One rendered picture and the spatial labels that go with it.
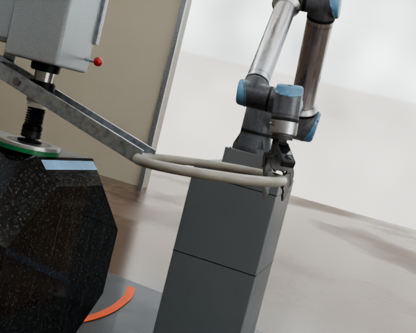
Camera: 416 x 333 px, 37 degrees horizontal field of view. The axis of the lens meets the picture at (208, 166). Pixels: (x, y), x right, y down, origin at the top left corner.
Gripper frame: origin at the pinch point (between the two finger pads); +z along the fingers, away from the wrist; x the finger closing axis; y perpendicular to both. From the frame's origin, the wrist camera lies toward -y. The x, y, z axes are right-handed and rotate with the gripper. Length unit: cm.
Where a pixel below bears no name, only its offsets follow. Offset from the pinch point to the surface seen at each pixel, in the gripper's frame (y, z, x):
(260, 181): -22.4, -5.4, 14.0
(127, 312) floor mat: 111, 75, 23
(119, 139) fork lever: 10, -11, 51
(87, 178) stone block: 36, 5, 58
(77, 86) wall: 574, -56, 43
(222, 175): -23.9, -5.7, 25.8
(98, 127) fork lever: 14, -13, 58
